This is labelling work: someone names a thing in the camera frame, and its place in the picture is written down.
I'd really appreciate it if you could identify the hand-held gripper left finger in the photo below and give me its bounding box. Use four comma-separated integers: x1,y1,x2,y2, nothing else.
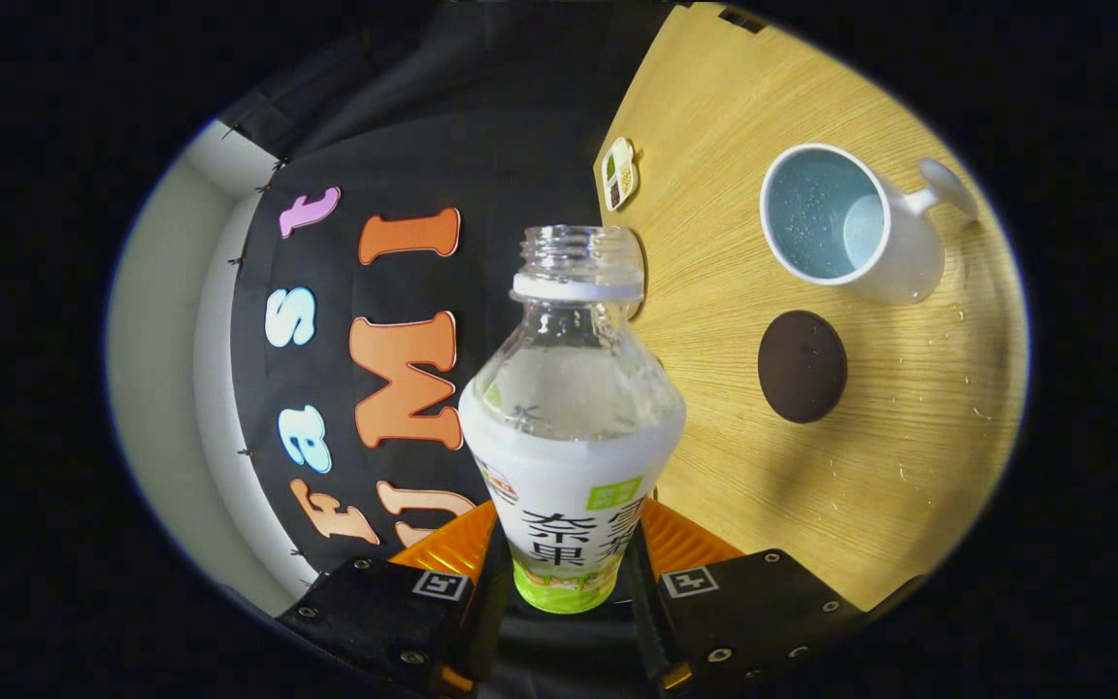
278,500,511,698

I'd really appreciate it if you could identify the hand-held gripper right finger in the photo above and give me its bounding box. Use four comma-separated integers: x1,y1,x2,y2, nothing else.
622,497,866,692

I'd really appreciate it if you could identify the clear juice bottle white label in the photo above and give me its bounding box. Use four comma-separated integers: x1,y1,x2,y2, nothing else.
458,225,687,615

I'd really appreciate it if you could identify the dark brown round coaster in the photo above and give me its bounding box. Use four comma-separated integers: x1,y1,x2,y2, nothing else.
758,310,849,424

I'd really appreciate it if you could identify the white cup blue inside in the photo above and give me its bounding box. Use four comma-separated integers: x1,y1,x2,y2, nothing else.
759,143,979,306

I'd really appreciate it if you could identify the wooden table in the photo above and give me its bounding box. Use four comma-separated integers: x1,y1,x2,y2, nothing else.
593,3,1028,613

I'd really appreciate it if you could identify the white divided seasoning dish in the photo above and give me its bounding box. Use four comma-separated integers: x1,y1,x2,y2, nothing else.
601,137,640,213

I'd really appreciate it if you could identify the black backdrop cloth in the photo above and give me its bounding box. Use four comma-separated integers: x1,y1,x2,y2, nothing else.
214,0,676,576

